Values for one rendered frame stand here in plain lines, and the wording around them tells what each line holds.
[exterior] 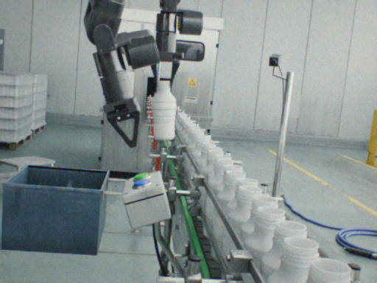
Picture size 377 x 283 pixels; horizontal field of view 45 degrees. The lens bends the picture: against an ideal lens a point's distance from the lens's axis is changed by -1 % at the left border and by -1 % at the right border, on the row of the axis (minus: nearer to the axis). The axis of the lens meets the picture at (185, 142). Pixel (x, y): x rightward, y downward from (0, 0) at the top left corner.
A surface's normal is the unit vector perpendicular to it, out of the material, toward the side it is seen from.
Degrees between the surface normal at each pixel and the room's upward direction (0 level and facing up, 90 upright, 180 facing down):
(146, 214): 90
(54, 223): 90
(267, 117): 90
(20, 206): 90
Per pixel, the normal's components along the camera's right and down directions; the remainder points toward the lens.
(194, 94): 0.09, 0.15
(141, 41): 0.27, 0.54
